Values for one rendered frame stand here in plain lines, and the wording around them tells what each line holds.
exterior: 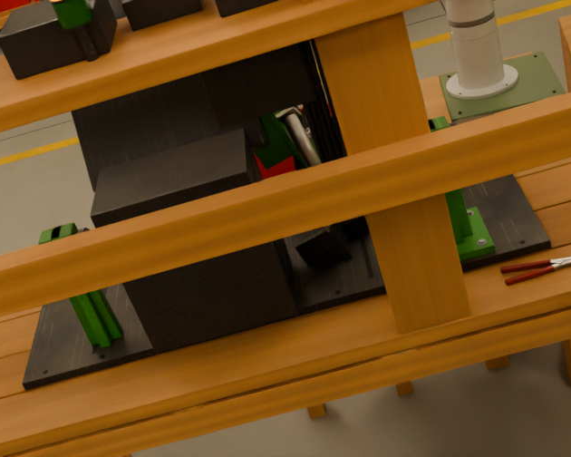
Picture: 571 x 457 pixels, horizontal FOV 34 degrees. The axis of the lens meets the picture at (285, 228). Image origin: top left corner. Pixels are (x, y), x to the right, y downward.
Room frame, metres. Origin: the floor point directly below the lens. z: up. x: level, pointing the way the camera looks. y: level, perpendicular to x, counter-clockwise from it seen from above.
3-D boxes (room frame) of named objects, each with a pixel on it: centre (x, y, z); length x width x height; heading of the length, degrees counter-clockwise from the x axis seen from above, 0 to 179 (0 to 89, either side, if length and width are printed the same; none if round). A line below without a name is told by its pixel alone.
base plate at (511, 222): (1.71, 0.05, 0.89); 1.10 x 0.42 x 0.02; 84
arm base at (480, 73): (2.22, -0.63, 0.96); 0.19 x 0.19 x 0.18
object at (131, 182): (1.58, 0.17, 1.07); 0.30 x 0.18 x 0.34; 84
